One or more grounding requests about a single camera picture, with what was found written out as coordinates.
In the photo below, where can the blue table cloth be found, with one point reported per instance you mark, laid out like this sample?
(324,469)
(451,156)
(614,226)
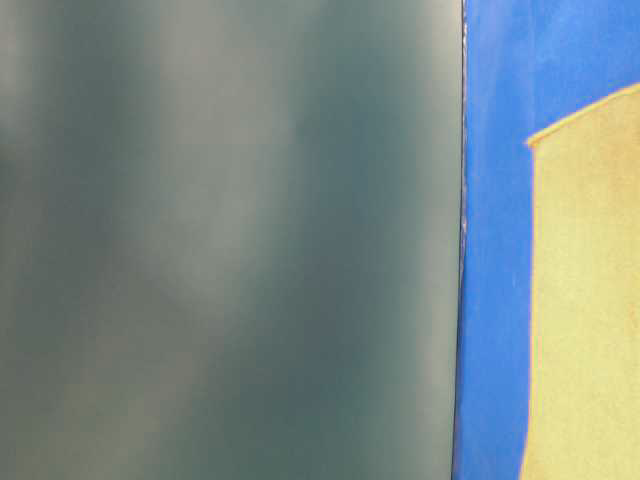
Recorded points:
(526,64)

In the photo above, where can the orange towel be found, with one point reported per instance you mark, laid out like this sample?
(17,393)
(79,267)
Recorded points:
(583,420)

